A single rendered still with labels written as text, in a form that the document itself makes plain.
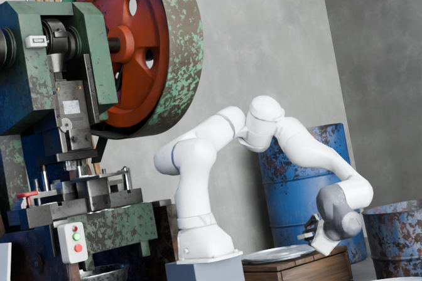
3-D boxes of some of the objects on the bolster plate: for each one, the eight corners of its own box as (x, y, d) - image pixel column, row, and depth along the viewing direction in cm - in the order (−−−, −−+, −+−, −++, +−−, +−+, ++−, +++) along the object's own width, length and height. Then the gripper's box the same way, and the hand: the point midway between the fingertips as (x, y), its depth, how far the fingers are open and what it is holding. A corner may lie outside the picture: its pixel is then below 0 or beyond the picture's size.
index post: (133, 189, 317) (129, 165, 318) (127, 189, 315) (123, 166, 316) (129, 189, 319) (125, 166, 320) (123, 190, 317) (119, 167, 318)
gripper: (343, 246, 260) (314, 253, 282) (333, 208, 262) (306, 217, 284) (323, 251, 257) (295, 257, 279) (313, 212, 260) (287, 221, 282)
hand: (304, 236), depth 279 cm, fingers closed
